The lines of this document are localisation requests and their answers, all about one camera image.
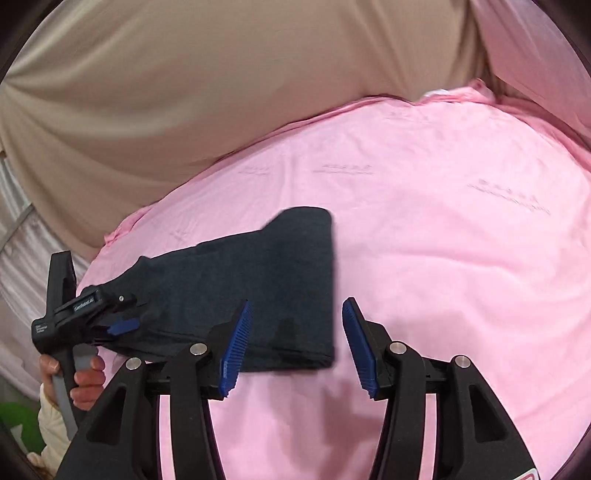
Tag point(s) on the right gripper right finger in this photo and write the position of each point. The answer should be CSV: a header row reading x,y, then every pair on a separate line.
x,y
475,436

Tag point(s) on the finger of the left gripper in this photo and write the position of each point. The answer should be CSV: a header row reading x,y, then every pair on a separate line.
x,y
123,326

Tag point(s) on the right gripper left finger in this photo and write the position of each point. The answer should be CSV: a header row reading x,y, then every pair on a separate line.
x,y
120,436

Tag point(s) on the dark grey pants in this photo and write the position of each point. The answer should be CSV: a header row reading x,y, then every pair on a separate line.
x,y
286,272

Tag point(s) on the cream left sleeve forearm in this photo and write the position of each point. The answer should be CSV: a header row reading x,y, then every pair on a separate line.
x,y
54,435

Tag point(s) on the white satin curtain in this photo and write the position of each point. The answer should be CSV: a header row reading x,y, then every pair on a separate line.
x,y
26,246

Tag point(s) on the pink bed sheet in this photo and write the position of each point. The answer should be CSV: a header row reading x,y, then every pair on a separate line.
x,y
462,224

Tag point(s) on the beige curtain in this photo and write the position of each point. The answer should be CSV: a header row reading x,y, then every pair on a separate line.
x,y
110,105

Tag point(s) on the pink pillow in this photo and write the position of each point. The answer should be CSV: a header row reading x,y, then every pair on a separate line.
x,y
529,51

